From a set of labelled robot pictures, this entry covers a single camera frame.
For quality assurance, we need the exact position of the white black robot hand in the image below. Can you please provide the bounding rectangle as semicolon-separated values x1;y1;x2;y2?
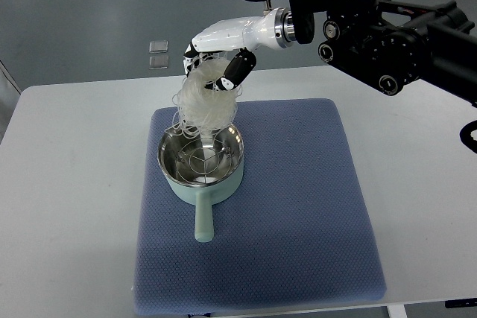
183;8;296;91

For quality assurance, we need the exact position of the white vermicelli nest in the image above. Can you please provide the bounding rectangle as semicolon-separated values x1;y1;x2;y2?
168;57;242;139

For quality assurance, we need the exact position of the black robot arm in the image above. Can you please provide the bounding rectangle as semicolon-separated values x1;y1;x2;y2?
288;0;476;105

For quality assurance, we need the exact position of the mint green steel pot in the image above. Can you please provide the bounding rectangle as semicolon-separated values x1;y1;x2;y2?
157;124;244;243

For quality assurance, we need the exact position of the upper clear floor tile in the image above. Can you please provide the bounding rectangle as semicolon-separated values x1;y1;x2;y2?
149;40;168;54

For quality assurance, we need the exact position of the blue textured mat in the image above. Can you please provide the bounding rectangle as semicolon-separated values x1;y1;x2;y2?
134;98;386;315

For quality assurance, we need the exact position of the wire steaming rack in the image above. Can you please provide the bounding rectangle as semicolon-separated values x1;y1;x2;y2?
175;139;233;185

